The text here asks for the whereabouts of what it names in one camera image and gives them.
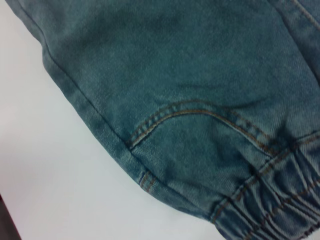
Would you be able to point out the blue denim shorts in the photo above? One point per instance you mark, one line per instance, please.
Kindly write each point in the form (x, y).
(190, 95)

